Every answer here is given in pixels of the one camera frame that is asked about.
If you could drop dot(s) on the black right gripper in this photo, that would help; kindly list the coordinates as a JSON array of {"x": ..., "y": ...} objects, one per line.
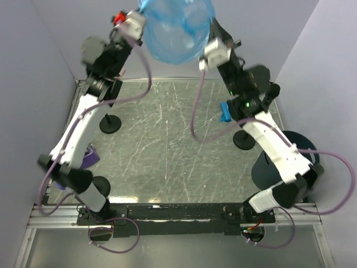
[{"x": 217, "y": 30}]

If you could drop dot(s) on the blue detached trash bag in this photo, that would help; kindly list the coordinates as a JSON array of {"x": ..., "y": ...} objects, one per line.
[{"x": 176, "y": 32}]

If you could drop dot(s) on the dark blue trash bin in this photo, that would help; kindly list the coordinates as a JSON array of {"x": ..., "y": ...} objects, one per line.
[{"x": 264, "y": 174}]

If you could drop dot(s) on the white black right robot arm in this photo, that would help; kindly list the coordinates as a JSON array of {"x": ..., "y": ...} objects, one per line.
[{"x": 252, "y": 93}]

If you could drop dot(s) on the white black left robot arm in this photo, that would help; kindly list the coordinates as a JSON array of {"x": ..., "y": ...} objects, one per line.
[{"x": 103, "y": 59}]

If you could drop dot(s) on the black microphone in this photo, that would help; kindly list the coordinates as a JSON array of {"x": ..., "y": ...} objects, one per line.
[{"x": 271, "y": 95}]

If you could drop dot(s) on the black right mic stand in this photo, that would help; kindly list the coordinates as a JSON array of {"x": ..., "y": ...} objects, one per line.
[{"x": 243, "y": 140}]

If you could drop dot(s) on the purple microphone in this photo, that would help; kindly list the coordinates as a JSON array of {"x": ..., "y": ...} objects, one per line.
[{"x": 59, "y": 186}]

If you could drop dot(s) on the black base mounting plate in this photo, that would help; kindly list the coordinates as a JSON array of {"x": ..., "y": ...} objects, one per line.
[{"x": 228, "y": 218}]

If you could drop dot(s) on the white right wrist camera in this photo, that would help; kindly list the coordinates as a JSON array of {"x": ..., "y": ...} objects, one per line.
[{"x": 216, "y": 53}]

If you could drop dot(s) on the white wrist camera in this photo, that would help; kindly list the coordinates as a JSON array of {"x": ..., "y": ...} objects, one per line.
[
  {"x": 131, "y": 23},
  {"x": 216, "y": 53}
]

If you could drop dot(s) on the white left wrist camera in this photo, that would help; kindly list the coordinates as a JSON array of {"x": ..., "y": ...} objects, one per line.
[{"x": 131, "y": 23}]

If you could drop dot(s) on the aluminium rail frame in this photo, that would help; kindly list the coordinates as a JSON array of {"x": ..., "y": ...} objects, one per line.
[{"x": 67, "y": 216}]

